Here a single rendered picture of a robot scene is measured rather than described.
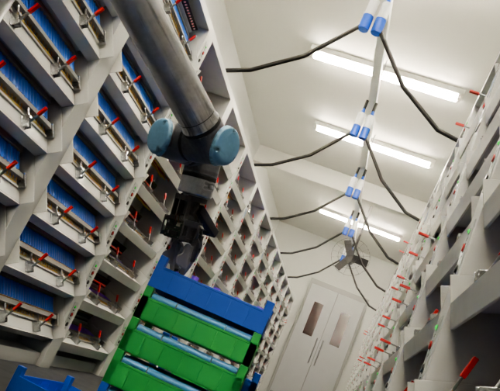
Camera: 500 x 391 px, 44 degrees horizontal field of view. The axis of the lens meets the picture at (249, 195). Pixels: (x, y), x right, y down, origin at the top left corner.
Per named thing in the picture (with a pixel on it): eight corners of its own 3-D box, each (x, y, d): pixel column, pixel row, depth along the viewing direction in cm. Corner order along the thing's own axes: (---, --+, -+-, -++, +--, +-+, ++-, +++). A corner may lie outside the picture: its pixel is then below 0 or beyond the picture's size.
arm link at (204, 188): (196, 179, 166) (224, 185, 160) (191, 197, 166) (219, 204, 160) (174, 172, 159) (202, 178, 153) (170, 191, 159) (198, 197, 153)
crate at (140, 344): (117, 347, 145) (132, 315, 147) (133, 351, 164) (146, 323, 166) (234, 401, 141) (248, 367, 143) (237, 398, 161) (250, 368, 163)
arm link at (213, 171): (184, 125, 160) (211, 136, 167) (171, 171, 159) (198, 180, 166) (210, 128, 153) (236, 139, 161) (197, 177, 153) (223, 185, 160)
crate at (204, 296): (146, 284, 149) (161, 254, 151) (160, 295, 168) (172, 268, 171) (262, 334, 145) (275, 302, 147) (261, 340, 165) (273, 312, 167)
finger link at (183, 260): (166, 277, 155) (174, 240, 156) (181, 278, 160) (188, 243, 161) (174, 279, 153) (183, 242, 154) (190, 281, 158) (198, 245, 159)
